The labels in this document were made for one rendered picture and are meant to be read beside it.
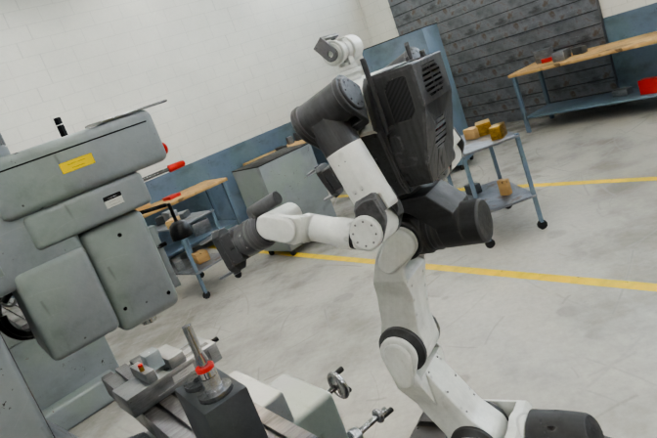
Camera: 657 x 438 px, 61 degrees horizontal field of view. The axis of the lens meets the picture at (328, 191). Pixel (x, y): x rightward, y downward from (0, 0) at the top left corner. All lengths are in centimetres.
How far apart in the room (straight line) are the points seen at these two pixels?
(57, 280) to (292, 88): 863
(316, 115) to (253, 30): 871
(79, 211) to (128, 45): 738
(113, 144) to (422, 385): 110
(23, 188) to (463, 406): 133
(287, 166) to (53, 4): 419
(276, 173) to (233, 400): 494
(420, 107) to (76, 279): 102
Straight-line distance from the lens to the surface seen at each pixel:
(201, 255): 640
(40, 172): 165
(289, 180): 637
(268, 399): 194
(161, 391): 208
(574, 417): 171
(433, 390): 173
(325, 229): 130
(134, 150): 171
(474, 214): 141
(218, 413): 146
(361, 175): 121
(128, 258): 173
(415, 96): 130
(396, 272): 151
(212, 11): 966
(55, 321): 169
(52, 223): 166
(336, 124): 122
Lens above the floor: 181
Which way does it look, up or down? 12 degrees down
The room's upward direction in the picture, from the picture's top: 20 degrees counter-clockwise
